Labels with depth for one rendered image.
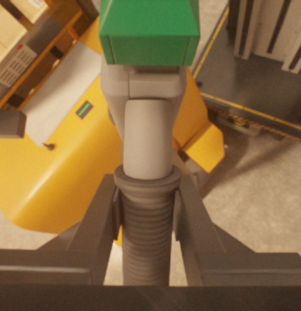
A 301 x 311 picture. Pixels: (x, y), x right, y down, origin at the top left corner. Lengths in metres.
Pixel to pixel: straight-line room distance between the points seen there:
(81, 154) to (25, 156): 0.20
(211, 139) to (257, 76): 0.43
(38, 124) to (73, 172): 0.21
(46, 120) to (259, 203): 1.24
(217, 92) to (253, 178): 0.58
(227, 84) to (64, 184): 0.98
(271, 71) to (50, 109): 1.10
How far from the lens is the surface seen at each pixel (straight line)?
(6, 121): 0.26
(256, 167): 1.52
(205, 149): 1.16
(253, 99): 1.30
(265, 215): 1.51
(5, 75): 0.91
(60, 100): 0.84
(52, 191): 0.80
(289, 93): 1.35
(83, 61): 0.86
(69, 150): 0.76
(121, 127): 0.16
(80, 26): 1.01
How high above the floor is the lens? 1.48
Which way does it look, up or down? 70 degrees down
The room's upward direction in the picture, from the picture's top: 52 degrees counter-clockwise
